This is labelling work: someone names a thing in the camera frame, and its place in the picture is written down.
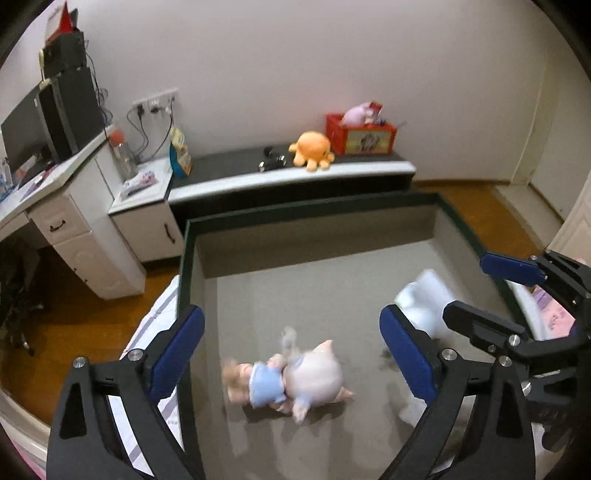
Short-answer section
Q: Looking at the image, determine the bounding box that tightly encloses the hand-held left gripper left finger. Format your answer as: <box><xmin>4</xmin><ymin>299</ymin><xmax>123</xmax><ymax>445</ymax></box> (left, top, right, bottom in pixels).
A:
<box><xmin>46</xmin><ymin>305</ymin><xmax>206</xmax><ymax>480</ymax></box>

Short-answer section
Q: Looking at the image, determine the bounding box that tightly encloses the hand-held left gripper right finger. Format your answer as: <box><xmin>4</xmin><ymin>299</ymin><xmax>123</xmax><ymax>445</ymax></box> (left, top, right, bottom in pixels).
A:
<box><xmin>379</xmin><ymin>305</ymin><xmax>541</xmax><ymax>480</ymax></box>

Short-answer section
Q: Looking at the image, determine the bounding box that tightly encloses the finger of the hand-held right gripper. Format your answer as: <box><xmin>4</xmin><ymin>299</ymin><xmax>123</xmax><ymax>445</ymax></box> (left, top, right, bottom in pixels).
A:
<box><xmin>443</xmin><ymin>300</ymin><xmax>591</xmax><ymax>364</ymax></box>
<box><xmin>479</xmin><ymin>251</ymin><xmax>591</xmax><ymax>303</ymax></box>

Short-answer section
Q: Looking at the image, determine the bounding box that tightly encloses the small white jar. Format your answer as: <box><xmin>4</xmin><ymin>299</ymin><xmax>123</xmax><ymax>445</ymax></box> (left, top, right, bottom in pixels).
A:
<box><xmin>398</xmin><ymin>396</ymin><xmax>428</xmax><ymax>425</ymax></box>

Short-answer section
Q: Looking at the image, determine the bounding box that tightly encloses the white plastic bottle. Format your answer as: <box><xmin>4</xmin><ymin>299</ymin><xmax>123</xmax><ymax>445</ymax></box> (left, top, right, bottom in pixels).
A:
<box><xmin>394</xmin><ymin>270</ymin><xmax>456</xmax><ymax>339</ymax></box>

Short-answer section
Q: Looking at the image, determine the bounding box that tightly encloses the pink box with dark rim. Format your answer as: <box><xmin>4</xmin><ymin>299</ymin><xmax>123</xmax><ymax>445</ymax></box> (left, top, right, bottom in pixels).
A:
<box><xmin>177</xmin><ymin>191</ymin><xmax>546</xmax><ymax>480</ymax></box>

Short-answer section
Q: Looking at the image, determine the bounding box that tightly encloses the round table with striped cloth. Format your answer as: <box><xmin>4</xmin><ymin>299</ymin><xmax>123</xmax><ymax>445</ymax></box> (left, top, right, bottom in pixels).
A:
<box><xmin>108</xmin><ymin>274</ymin><xmax>543</xmax><ymax>480</ymax></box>

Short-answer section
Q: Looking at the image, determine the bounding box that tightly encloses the pink printed cloth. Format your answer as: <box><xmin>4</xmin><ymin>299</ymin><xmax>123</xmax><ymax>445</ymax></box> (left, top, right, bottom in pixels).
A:
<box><xmin>531</xmin><ymin>284</ymin><xmax>580</xmax><ymax>341</ymax></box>

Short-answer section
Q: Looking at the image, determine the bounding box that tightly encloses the white side cabinet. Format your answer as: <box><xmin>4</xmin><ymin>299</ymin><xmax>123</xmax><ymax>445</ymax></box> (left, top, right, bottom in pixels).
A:
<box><xmin>108</xmin><ymin>157</ymin><xmax>186</xmax><ymax>265</ymax></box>

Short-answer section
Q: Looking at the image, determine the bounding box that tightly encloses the white desk with drawers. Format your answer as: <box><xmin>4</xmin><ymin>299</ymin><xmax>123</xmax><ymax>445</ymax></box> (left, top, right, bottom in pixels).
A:
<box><xmin>0</xmin><ymin>124</ymin><xmax>148</xmax><ymax>301</ymax></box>

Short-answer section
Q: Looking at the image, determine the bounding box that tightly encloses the black office chair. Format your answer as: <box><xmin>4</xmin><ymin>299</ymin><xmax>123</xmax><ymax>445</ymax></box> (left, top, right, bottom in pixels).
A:
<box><xmin>0</xmin><ymin>240</ymin><xmax>48</xmax><ymax>357</ymax></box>

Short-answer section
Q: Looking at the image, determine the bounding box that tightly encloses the pink white packet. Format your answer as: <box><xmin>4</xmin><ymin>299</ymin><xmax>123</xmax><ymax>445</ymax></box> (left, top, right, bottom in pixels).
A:
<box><xmin>120</xmin><ymin>170</ymin><xmax>158</xmax><ymax>198</ymax></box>

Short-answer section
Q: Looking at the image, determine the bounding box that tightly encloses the dark patterned garment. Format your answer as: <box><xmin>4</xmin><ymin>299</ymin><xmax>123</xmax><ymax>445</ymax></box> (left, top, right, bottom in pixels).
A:
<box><xmin>0</xmin><ymin>242</ymin><xmax>45</xmax><ymax>321</ymax></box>

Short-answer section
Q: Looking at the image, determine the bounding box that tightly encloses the pink blanket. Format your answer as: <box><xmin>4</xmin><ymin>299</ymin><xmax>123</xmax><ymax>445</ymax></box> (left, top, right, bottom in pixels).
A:
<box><xmin>0</xmin><ymin>434</ymin><xmax>48</xmax><ymax>480</ymax></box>

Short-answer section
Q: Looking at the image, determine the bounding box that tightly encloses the blue yellow snack bag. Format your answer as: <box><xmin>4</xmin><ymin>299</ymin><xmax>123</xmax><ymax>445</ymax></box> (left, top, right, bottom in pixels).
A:
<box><xmin>168</xmin><ymin>127</ymin><xmax>193</xmax><ymax>179</ymax></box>

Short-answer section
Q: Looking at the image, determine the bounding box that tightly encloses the red toy crate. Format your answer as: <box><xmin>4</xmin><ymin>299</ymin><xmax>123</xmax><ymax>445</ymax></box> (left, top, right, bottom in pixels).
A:
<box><xmin>325</xmin><ymin>113</ymin><xmax>400</xmax><ymax>157</ymax></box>

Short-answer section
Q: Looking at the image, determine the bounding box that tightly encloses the clear bottle with orange cap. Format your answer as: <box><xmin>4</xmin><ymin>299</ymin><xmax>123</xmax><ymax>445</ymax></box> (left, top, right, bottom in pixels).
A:
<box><xmin>108</xmin><ymin>130</ymin><xmax>140</xmax><ymax>184</ymax></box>

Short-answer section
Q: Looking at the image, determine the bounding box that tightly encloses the low black white bench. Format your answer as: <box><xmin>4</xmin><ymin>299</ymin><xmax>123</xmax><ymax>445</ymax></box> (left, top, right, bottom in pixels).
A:
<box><xmin>167</xmin><ymin>147</ymin><xmax>417</xmax><ymax>224</ymax></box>

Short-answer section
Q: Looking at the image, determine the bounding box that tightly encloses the pink mouse pad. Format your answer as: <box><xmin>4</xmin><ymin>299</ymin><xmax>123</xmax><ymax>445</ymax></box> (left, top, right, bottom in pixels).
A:
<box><xmin>33</xmin><ymin>165</ymin><xmax>61</xmax><ymax>188</ymax></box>

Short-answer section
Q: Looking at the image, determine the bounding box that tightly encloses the pink plush toy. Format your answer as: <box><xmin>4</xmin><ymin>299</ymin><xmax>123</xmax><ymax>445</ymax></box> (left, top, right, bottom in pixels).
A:
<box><xmin>341</xmin><ymin>104</ymin><xmax>377</xmax><ymax>126</ymax></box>

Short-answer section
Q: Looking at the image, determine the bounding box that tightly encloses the orange octopus plush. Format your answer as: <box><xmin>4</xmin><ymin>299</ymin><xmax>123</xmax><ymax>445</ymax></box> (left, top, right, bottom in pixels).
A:
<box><xmin>289</xmin><ymin>131</ymin><xmax>336</xmax><ymax>173</ymax></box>

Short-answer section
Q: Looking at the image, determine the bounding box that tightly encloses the black keyboard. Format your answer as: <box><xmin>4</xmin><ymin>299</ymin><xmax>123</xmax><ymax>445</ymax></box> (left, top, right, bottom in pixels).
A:
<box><xmin>16</xmin><ymin>158</ymin><xmax>55</xmax><ymax>188</ymax></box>

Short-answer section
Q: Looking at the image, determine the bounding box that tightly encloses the black computer tower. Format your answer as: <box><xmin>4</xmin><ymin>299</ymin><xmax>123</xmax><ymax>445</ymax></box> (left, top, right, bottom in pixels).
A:
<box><xmin>38</xmin><ymin>67</ymin><xmax>107</xmax><ymax>163</ymax></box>

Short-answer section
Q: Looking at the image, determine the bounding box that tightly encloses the black computer monitor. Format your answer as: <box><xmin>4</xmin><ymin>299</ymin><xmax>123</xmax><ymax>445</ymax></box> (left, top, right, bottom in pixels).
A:
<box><xmin>0</xmin><ymin>85</ymin><xmax>57</xmax><ymax>179</ymax></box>

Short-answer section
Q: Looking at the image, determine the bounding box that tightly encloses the black box on tower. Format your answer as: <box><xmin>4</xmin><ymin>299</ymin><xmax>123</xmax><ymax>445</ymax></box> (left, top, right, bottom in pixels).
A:
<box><xmin>41</xmin><ymin>30</ymin><xmax>88</xmax><ymax>79</ymax></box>

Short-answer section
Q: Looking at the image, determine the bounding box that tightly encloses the cream hanging gadget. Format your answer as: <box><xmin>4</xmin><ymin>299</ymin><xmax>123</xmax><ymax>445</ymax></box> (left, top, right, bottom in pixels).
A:
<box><xmin>38</xmin><ymin>46</ymin><xmax>51</xmax><ymax>90</ymax></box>

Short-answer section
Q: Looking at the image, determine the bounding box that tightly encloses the red white desk calendar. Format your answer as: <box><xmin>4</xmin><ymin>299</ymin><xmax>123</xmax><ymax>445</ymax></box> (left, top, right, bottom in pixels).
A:
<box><xmin>46</xmin><ymin>0</ymin><xmax>80</xmax><ymax>44</ymax></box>

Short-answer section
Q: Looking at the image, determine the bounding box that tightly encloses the black power cable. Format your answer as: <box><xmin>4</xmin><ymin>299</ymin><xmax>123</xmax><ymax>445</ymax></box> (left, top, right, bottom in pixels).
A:
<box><xmin>126</xmin><ymin>105</ymin><xmax>151</xmax><ymax>155</ymax></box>
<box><xmin>150</xmin><ymin>98</ymin><xmax>178</xmax><ymax>160</ymax></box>

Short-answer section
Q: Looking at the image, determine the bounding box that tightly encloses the white wall outlet strip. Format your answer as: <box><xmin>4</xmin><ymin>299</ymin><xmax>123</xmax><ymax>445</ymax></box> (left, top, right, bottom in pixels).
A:
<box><xmin>132</xmin><ymin>89</ymin><xmax>180</xmax><ymax>117</ymax></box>

